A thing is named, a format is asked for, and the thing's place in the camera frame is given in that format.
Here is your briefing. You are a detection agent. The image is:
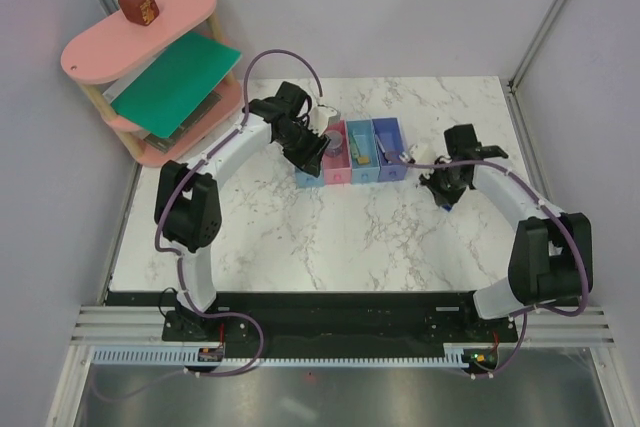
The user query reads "pink two-tier shelf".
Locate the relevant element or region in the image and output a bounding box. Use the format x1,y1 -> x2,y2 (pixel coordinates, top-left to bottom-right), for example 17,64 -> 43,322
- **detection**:
60,0 -> 241,167

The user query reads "pink plastic bin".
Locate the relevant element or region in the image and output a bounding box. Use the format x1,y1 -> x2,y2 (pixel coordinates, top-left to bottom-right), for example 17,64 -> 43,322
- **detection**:
322,120 -> 352,185

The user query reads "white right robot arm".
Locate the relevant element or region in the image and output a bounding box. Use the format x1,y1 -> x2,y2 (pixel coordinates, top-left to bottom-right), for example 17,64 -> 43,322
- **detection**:
419,124 -> 593,341

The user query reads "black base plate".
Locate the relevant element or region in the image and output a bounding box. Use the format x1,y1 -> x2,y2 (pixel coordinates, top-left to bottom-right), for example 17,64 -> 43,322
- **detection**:
106,292 -> 518,358

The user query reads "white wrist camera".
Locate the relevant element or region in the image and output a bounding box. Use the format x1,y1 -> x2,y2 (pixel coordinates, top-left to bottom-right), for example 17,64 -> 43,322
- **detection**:
308,105 -> 341,135
408,143 -> 437,164

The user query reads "white slotted cable duct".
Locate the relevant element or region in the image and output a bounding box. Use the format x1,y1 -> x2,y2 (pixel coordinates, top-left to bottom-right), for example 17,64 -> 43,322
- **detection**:
91,346 -> 496,368

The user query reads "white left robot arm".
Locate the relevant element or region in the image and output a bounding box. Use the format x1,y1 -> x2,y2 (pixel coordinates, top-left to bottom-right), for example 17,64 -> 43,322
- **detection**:
154,82 -> 337,342

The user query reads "green board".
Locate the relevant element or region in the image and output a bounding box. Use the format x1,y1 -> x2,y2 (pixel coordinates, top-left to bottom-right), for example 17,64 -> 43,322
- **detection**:
111,32 -> 241,138

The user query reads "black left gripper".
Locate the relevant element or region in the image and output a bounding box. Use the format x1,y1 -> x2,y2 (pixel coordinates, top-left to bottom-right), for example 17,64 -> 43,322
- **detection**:
276,121 -> 331,179

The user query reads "purple blue plastic bin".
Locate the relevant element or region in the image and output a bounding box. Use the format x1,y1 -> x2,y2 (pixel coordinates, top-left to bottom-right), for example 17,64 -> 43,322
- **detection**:
373,117 -> 407,182

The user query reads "light blue plastic bin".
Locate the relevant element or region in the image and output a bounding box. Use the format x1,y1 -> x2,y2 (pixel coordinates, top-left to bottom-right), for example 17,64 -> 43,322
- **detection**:
346,120 -> 380,184

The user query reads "brown wooden cube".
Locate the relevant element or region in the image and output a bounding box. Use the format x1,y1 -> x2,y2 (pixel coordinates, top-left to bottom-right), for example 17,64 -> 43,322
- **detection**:
118,0 -> 160,26

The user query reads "light green highlighter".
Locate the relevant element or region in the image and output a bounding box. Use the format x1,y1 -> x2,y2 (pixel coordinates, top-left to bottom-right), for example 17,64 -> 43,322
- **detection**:
349,135 -> 360,161

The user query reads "small blue cup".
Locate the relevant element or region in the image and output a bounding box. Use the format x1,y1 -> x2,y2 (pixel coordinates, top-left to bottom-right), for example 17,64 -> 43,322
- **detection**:
324,130 -> 344,158

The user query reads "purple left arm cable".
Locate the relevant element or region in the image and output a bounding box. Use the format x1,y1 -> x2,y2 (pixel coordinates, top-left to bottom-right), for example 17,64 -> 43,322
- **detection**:
92,49 -> 325,403

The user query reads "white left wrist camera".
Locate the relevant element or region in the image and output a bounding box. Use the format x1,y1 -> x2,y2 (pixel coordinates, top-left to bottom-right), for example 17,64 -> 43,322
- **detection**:
308,105 -> 341,135

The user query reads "aluminium frame rail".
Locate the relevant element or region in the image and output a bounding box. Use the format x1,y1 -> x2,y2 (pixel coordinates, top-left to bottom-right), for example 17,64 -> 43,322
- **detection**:
503,0 -> 588,212

